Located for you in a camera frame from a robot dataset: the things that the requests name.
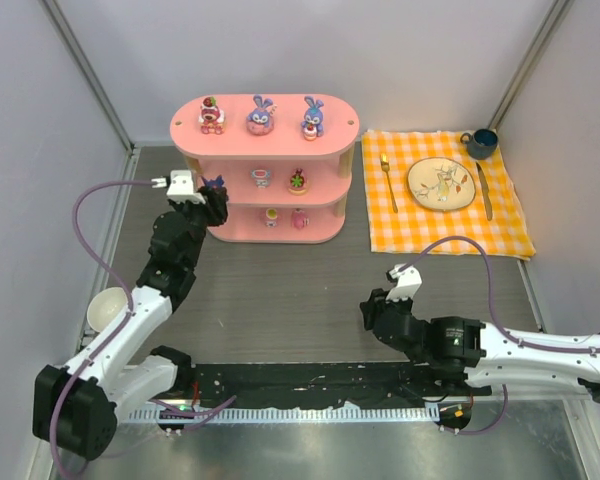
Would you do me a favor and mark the red yellow bird toy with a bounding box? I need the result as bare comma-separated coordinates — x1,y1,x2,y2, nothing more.
202,175,225,190

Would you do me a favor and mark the pink pig toy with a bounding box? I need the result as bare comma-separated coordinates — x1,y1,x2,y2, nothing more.
291,209,310,230

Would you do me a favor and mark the pink bear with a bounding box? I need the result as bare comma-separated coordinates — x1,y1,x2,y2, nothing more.
198,96,225,135
287,168,309,195

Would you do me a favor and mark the purple bunny with cake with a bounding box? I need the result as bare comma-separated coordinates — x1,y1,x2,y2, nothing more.
301,95,324,141

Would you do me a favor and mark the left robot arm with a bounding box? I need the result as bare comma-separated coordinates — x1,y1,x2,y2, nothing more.
32,180,229,461

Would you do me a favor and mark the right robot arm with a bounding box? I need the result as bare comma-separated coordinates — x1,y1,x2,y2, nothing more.
360,289,600,404

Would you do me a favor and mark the white pink toy middle shelf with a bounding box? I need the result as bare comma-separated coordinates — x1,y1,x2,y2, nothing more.
250,168,272,189

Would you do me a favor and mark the pink three-tier wooden shelf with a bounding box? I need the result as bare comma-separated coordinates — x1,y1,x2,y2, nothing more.
170,94,359,244

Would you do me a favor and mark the pink toy with yellow hat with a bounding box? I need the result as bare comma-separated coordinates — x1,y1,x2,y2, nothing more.
264,208,279,228

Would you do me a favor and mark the white ceramic bowl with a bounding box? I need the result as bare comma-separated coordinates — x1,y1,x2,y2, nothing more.
86,287,128,332

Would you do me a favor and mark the yellow white checkered cloth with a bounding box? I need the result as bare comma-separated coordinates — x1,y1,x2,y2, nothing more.
361,130,536,260

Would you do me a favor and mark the cream decorated ceramic plate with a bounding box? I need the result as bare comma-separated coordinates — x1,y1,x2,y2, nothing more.
406,157,476,212

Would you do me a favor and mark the gold knife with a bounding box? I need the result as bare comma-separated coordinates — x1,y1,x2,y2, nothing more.
476,163,493,221

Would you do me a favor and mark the gold fork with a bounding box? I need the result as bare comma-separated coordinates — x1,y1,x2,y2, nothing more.
380,153,398,213

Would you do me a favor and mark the dark blue ceramic mug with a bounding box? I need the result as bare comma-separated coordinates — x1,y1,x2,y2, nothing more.
460,129,499,160

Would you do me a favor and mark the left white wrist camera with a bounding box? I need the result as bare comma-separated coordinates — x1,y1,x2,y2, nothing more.
150,170,206,204

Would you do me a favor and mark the white slotted cable duct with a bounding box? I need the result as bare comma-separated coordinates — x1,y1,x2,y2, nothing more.
123,403,439,427

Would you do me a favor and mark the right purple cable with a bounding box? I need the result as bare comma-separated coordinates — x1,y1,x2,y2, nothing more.
402,236,600,436

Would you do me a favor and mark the purple cable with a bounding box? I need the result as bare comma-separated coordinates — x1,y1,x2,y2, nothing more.
402,236,600,436
48,180,156,479

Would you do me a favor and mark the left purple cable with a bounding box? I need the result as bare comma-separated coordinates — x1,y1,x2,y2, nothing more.
48,180,156,479

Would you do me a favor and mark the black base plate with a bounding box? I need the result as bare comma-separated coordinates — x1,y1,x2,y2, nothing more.
189,361,492,410

